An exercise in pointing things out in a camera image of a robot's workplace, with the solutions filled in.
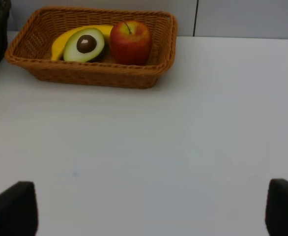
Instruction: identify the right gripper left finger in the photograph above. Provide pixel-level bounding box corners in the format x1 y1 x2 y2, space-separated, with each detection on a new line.
0 181 38 236

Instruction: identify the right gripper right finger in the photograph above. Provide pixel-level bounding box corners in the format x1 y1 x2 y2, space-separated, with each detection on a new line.
265 178 288 236

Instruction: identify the yellow banana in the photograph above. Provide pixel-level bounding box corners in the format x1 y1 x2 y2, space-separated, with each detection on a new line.
51 25 113 60

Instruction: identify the avocado half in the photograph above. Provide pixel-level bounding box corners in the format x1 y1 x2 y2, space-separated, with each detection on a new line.
63 28 106 62

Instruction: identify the red apple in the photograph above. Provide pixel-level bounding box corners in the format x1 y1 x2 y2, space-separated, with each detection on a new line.
110 20 152 65

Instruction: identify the tan wicker basket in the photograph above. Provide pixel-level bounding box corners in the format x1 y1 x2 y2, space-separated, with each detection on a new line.
5 6 178 89

